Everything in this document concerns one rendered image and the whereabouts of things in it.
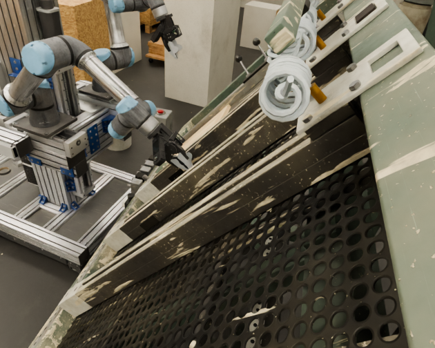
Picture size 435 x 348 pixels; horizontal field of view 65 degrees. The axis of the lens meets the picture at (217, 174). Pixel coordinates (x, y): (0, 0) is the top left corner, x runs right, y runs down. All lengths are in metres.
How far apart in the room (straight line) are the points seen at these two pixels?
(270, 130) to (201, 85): 3.46
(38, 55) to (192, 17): 2.85
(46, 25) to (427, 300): 1.98
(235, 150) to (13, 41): 1.49
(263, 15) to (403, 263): 6.48
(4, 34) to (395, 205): 2.05
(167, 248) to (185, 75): 3.68
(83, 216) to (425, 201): 2.42
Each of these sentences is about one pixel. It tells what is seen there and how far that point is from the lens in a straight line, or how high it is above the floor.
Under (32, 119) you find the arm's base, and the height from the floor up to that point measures 1.08.
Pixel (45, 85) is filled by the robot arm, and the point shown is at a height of 1.25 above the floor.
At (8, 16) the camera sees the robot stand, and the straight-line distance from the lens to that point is 2.10.
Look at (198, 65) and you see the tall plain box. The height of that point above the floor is 0.52.
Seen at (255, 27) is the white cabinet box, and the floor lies 0.38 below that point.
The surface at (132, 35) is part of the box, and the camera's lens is 5.60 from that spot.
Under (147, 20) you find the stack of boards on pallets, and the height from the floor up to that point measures 0.23.
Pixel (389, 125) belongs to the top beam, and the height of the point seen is 1.82.
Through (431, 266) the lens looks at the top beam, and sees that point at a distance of 0.26.
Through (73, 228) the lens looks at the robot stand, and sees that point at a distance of 2.53.
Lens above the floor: 1.98
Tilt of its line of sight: 37 degrees down
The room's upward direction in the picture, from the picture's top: 6 degrees clockwise
